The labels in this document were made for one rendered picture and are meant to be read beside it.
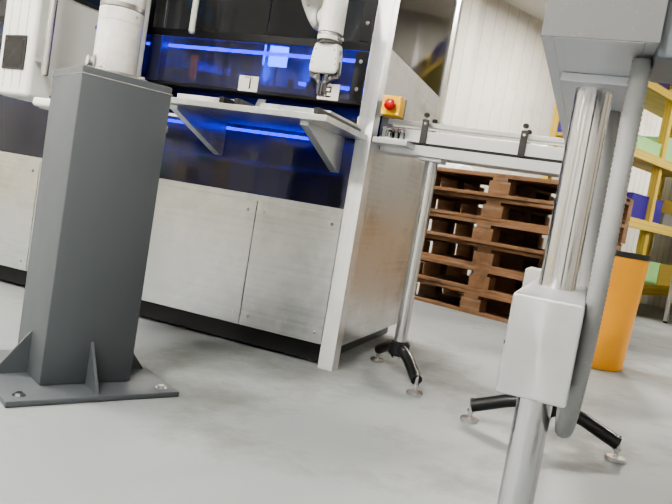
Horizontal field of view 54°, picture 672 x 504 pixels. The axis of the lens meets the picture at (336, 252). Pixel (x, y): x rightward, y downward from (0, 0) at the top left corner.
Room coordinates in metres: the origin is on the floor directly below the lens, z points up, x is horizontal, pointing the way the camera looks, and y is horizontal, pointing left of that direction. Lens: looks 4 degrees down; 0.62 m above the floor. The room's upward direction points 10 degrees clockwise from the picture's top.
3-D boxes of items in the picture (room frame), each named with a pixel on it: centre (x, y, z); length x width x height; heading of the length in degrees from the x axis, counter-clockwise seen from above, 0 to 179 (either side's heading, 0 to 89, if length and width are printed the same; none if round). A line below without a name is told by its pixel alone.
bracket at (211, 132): (2.48, 0.58, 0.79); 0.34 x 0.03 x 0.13; 160
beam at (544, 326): (1.50, -0.53, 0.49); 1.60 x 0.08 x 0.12; 160
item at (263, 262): (3.25, 0.74, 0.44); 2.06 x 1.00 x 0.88; 70
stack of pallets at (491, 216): (5.09, -1.32, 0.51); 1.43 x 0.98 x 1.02; 52
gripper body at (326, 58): (2.25, 0.14, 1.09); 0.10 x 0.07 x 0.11; 70
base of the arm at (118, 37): (1.88, 0.70, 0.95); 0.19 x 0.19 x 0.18
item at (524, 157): (2.46, -0.44, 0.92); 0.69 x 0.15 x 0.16; 70
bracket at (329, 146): (2.30, 0.11, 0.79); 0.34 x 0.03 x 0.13; 160
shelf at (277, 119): (2.40, 0.34, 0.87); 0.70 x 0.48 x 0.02; 70
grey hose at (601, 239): (0.95, -0.37, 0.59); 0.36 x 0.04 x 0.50; 160
